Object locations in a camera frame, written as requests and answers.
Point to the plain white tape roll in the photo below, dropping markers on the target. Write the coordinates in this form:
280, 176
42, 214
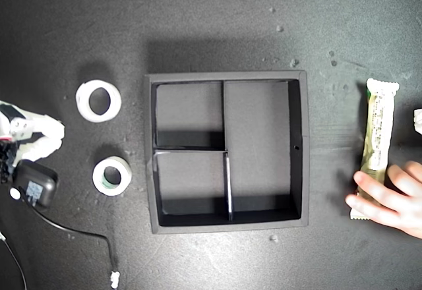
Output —
82, 105

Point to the snack bar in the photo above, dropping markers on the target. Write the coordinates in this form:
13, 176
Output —
379, 122

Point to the white tape roll green core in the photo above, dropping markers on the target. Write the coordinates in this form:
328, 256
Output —
99, 178

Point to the black tray with wells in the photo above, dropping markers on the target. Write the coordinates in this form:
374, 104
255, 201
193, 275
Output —
257, 138

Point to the person's hand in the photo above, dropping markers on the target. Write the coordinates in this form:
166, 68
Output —
392, 201

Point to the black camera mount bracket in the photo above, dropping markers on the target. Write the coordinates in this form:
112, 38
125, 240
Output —
6, 161

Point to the black camera box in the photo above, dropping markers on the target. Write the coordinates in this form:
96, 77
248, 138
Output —
34, 184

